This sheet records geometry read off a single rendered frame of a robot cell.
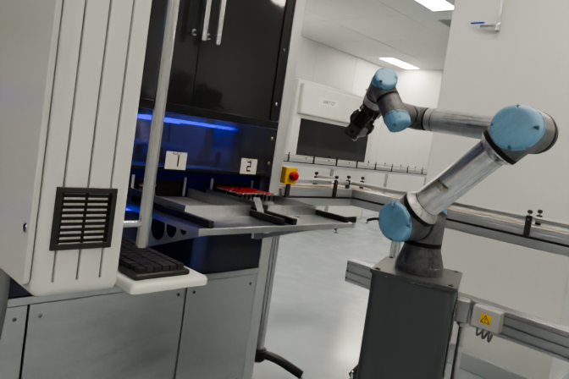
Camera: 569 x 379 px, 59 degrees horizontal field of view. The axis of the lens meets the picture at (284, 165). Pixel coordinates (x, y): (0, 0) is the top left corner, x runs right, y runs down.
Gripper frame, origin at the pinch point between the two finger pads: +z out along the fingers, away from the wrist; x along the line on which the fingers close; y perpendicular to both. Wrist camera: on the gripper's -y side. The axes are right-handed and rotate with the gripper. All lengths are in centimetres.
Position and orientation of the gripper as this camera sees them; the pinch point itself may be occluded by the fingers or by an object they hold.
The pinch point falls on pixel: (356, 133)
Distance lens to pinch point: 189.0
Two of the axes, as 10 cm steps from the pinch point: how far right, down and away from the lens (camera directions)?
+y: 6.5, -6.6, 3.7
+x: -7.5, -6.3, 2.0
